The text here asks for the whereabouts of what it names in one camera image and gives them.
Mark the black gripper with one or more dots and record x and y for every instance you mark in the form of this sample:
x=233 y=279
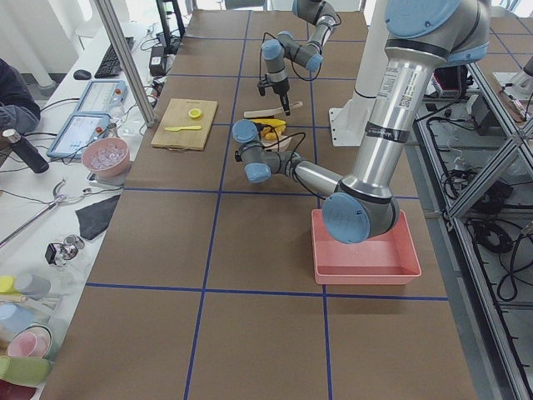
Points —
x=281 y=87

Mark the beige brush black bristles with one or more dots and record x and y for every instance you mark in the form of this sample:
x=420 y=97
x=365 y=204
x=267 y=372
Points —
x=272 y=112

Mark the tan toy ginger root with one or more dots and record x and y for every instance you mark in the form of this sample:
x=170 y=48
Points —
x=273 y=133

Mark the beige plastic dustpan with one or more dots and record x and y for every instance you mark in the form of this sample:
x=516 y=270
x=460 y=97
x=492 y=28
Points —
x=280 y=145

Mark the yellow toy corn cob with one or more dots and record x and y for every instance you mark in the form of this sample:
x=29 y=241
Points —
x=274 y=122

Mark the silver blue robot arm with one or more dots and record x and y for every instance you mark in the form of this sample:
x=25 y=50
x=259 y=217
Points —
x=422 y=36
x=283 y=46

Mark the pink plastic bin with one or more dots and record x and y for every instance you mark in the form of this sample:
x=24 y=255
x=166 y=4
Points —
x=388 y=259

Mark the yellow toy lemon slice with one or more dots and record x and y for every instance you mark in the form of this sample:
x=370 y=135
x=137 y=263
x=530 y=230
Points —
x=194 y=113

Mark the yellow plastic toy knife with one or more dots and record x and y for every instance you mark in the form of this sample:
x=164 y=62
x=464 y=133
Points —
x=183 y=128

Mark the bamboo cutting board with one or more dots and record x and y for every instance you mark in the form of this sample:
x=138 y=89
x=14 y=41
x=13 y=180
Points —
x=176 y=115

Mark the black keyboard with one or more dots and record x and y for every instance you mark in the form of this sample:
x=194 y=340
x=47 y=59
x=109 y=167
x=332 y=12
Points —
x=110 y=65

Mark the blue teach pendant far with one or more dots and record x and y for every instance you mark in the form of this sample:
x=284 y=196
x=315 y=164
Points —
x=101 y=95

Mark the blue teach pendant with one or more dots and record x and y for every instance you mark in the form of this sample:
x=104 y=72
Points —
x=77 y=132
x=101 y=95

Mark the pink bowl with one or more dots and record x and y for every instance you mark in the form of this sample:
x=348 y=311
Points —
x=107 y=157

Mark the black computer mouse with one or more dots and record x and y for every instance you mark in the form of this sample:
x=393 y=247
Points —
x=82 y=74

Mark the blue teach pendant near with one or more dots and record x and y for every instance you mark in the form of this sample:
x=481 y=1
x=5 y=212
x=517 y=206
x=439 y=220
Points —
x=77 y=132

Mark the dark grey cloth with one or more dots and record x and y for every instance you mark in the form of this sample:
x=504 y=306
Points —
x=95 y=218

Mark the person dark sleeve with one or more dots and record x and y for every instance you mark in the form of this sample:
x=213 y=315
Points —
x=18 y=108

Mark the black water bottle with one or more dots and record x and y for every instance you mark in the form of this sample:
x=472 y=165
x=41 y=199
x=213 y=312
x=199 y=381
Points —
x=26 y=151

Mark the pink cup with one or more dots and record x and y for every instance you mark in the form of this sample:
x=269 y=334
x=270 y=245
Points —
x=34 y=341

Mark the green cup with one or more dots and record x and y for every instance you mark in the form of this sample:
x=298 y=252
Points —
x=25 y=371

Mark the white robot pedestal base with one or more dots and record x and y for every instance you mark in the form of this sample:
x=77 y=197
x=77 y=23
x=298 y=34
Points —
x=348 y=123

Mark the aluminium frame post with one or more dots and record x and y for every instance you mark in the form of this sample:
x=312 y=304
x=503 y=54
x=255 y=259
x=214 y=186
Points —
x=118 y=41

